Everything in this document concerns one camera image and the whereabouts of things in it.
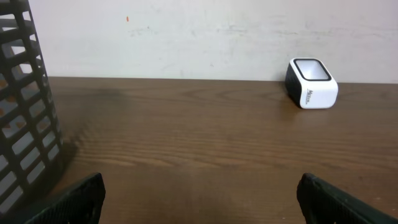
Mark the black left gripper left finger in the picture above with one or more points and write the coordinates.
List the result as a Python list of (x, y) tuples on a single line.
[(79, 203)]

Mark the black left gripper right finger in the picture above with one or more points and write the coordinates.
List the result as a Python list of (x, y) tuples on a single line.
[(323, 203)]

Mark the white barcode scanner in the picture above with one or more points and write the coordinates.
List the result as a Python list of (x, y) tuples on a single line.
[(310, 85)]

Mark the grey plastic basket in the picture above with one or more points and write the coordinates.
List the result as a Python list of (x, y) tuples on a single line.
[(31, 139)]

